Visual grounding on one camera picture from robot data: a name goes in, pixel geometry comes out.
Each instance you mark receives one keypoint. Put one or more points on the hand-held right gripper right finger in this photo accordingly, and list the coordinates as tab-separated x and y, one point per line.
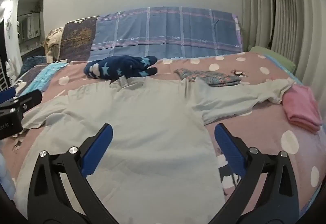
226	147

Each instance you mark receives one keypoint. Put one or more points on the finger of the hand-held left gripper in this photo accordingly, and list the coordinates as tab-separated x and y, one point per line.
29	99
7	94

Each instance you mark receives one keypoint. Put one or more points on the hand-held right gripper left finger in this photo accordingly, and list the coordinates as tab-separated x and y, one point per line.
98	147

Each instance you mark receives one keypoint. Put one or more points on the light grey long-sleeve shirt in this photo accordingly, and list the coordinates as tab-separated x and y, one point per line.
152	124

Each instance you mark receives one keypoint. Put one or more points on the turquoise blanket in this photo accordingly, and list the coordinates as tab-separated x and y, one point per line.
48	75

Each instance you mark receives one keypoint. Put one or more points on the pink polka dot bed sheet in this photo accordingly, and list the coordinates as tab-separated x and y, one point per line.
254	127

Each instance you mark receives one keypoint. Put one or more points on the dark teal fuzzy blanket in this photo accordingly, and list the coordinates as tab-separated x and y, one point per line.
31	61

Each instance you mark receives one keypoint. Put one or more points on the person's fluffy pale robe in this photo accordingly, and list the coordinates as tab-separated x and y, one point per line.
5	178

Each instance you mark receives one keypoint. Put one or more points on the beige cloth pile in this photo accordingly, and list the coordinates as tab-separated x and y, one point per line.
53	43

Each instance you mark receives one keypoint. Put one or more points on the folded floral pants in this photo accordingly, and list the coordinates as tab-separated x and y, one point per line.
211	77

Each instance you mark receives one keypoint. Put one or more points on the dark tree-print pillow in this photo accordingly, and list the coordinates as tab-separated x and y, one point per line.
76	38

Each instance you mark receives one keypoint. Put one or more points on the folded pink garment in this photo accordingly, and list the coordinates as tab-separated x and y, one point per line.
301	109

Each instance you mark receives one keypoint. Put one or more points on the navy star fleece garment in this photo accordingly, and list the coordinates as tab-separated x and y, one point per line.
119	66

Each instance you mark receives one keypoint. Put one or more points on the green pillow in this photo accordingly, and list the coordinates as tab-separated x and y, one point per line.
275	57

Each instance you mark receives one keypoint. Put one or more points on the blue plaid headboard cover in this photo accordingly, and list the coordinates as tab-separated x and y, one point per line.
165	30

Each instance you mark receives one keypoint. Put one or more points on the grey pleated curtain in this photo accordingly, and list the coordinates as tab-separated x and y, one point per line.
293	23

